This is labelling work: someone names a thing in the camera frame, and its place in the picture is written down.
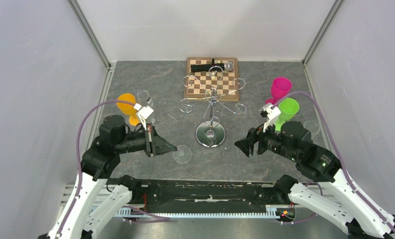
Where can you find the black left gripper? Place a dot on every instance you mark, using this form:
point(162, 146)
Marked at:
point(155, 144)

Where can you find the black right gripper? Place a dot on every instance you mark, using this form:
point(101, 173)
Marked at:
point(246, 145)

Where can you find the clear ribbed wine glass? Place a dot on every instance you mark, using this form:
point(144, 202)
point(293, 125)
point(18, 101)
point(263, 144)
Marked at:
point(182, 155)

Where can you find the chrome wine glass rack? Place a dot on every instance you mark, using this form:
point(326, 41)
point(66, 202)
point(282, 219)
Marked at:
point(210, 134)

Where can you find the orange plastic wine glass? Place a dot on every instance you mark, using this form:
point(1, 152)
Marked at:
point(127, 109)

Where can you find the green plastic wine glass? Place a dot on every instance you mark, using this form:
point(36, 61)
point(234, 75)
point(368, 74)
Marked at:
point(289, 107)

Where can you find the pink plastic wine glass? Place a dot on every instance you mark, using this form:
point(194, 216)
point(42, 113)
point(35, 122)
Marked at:
point(280, 88)

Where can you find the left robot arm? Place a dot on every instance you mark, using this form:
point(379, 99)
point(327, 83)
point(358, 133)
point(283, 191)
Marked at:
point(78, 220)

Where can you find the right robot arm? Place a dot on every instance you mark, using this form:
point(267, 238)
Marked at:
point(355, 213)

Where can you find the wooden chess board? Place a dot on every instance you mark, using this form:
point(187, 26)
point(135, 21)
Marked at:
point(198, 85)

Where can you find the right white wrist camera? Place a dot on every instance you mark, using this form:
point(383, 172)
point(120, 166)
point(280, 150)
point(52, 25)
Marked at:
point(271, 115)

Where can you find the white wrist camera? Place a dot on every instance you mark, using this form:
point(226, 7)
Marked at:
point(271, 115)
point(143, 113)

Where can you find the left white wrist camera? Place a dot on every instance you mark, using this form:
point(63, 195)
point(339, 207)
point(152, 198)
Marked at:
point(143, 113)

